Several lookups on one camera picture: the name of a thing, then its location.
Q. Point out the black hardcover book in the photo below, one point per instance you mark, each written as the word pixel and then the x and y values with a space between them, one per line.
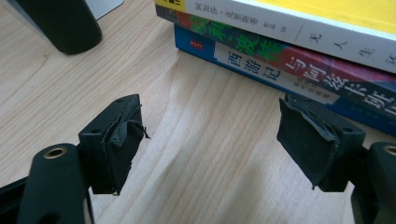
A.
pixel 67 25

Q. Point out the red illustrated book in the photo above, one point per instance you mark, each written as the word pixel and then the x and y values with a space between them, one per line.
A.
pixel 280 62

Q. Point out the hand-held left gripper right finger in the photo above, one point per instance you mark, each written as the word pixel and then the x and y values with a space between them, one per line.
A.
pixel 317 146

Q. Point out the blue book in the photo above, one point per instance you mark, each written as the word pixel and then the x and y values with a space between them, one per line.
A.
pixel 236 62

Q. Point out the yellow book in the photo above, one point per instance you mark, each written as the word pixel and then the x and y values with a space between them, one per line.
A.
pixel 295 28

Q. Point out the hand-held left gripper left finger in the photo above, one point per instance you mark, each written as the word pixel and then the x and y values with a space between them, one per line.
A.
pixel 115 146

